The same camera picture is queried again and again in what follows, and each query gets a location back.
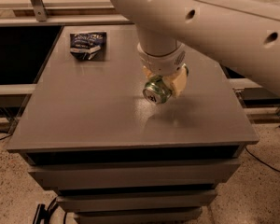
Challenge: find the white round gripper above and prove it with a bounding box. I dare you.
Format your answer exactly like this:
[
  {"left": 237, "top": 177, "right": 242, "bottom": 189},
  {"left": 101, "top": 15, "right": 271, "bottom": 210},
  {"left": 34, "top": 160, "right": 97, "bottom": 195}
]
[{"left": 137, "top": 44, "right": 189, "bottom": 98}]

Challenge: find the green soda can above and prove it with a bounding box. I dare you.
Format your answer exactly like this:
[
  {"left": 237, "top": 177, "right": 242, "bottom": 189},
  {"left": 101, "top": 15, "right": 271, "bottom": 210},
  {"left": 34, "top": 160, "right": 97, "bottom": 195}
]
[{"left": 143, "top": 74, "right": 174, "bottom": 105}]

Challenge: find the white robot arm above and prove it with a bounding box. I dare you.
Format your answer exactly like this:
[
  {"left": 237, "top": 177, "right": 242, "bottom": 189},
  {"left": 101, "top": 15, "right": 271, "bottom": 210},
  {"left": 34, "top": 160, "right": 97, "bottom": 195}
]
[{"left": 110, "top": 0, "right": 280, "bottom": 97}]

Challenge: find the blue crumpled chip bag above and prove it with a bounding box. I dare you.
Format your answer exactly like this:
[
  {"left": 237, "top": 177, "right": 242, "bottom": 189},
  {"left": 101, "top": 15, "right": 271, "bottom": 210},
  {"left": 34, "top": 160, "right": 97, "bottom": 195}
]
[{"left": 70, "top": 31, "right": 106, "bottom": 61}]

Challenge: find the grey drawer cabinet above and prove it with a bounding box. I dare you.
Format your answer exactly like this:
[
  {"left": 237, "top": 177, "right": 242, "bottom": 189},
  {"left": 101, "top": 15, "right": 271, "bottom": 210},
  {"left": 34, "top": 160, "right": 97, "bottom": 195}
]
[{"left": 7, "top": 25, "right": 259, "bottom": 224}]

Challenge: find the black device on floor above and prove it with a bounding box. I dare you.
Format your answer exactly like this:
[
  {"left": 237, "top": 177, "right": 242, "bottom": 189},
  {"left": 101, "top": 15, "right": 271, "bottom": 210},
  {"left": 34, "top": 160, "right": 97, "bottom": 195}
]
[{"left": 33, "top": 203, "right": 49, "bottom": 224}]

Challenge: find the black floor cable right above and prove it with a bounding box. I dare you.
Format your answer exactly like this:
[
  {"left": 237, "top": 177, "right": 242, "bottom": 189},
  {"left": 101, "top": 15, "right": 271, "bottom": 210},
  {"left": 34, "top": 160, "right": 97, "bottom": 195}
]
[{"left": 245, "top": 146, "right": 280, "bottom": 175}]

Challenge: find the metal railing frame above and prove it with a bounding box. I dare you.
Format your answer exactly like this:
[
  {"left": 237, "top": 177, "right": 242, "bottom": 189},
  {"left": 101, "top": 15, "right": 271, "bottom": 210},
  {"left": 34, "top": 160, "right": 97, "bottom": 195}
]
[{"left": 0, "top": 0, "right": 280, "bottom": 28}]

